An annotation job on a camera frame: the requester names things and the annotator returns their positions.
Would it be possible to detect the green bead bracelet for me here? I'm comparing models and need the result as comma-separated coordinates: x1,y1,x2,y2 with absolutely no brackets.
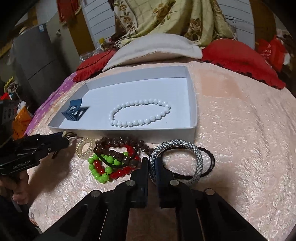
88,151,130,184

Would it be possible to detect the grey woven rope bracelet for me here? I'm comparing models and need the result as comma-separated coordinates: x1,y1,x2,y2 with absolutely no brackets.
149,139,204,187

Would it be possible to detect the red bead bracelet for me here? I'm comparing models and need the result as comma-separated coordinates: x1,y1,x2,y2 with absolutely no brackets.
93,144,142,180

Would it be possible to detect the thin black hair elastic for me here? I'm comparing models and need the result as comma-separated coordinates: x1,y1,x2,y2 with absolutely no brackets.
156,146,215,180

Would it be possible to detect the blue plastic hair claw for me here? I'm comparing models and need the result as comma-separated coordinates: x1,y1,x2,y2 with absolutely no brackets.
62,99,88,121

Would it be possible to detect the dark brown bead bracelet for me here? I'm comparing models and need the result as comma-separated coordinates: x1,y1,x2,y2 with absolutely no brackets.
93,136,155,168

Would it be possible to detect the clear gold spiral hair tie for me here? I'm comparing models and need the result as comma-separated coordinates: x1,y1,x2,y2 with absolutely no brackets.
75,138,96,160

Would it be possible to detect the white pearl bead bracelet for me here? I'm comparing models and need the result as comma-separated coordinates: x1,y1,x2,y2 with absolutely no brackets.
108,98,172,128

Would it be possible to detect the person's left hand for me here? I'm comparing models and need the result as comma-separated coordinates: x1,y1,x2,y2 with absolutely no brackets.
1,170,30,205

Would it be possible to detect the purple floral sheet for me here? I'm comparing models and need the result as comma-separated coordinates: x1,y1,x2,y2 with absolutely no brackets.
25,72,76,136

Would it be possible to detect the pink quilted bedspread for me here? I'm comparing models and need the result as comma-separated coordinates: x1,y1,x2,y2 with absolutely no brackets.
29,61,295,240

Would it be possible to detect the grey cabinet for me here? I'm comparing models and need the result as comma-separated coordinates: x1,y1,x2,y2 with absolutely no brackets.
12,24,70,106

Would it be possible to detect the left red ruffled cushion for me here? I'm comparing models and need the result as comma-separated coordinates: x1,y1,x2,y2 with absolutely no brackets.
73,50,117,82

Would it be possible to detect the red ruffled cushion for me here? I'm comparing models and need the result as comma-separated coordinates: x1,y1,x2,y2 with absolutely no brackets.
73,50,117,82
202,39,285,89

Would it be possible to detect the white shallow cardboard tray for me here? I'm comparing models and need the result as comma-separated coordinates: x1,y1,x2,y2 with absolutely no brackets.
48,66,198,144

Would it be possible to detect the right red ruffled cushion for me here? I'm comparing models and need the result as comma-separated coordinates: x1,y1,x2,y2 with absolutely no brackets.
202,39,285,89

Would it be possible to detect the beige pillow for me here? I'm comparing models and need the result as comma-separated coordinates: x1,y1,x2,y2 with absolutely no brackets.
102,34,203,72

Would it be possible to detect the red plastic bag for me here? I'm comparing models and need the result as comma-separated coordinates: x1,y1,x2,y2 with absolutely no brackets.
257,36,287,72

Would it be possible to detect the floral yellow-green blanket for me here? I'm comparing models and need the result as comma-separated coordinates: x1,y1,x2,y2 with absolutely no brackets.
108,0,235,49

